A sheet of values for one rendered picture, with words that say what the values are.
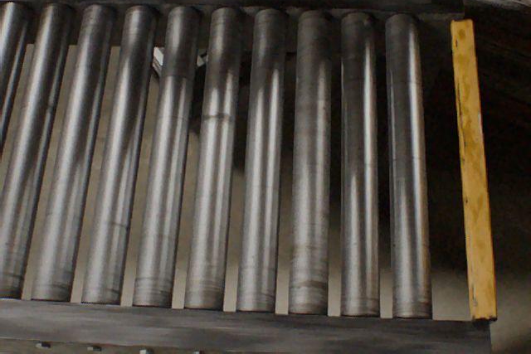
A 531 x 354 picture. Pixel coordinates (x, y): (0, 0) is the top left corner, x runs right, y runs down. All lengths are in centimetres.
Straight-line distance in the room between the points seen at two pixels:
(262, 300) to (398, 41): 42
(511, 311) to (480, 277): 89
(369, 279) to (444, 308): 86
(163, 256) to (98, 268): 8
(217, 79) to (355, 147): 21
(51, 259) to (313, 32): 48
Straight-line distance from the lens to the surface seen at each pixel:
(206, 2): 109
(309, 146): 96
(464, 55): 104
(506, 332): 178
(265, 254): 91
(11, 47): 111
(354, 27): 107
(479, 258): 92
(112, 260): 93
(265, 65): 102
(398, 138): 99
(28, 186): 100
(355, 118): 99
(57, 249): 95
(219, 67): 103
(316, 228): 92
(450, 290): 177
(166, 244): 93
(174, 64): 104
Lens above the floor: 167
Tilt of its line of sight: 65 degrees down
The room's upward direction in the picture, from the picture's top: 2 degrees counter-clockwise
